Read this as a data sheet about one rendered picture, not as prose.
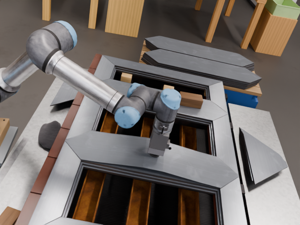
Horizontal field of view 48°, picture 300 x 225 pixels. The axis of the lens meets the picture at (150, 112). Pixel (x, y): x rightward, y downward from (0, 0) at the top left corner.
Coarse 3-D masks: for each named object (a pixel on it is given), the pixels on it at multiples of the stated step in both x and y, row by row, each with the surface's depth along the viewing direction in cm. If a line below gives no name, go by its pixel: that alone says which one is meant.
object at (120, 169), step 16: (160, 80) 196; (176, 80) 196; (208, 96) 190; (96, 128) 151; (80, 176) 129; (128, 176) 133; (144, 176) 133; (160, 176) 133; (176, 176) 135; (208, 192) 134; (64, 208) 114
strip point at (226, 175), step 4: (220, 160) 147; (220, 164) 145; (224, 164) 146; (220, 168) 143; (224, 168) 144; (228, 168) 144; (220, 172) 141; (224, 172) 142; (228, 172) 142; (232, 172) 143; (220, 176) 139; (224, 176) 140; (228, 176) 140; (232, 176) 141; (236, 176) 142; (220, 180) 138; (224, 180) 138; (228, 180) 139; (232, 180) 139; (220, 184) 136; (224, 184) 136
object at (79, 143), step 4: (88, 132) 145; (76, 136) 141; (80, 136) 142; (84, 136) 142; (88, 136) 143; (76, 140) 140; (80, 140) 140; (84, 140) 140; (72, 144) 137; (76, 144) 138; (80, 144) 138; (84, 144) 138; (72, 148) 135; (76, 148) 136; (80, 148) 136; (84, 148) 137; (76, 152) 134; (80, 152) 134; (80, 156) 133
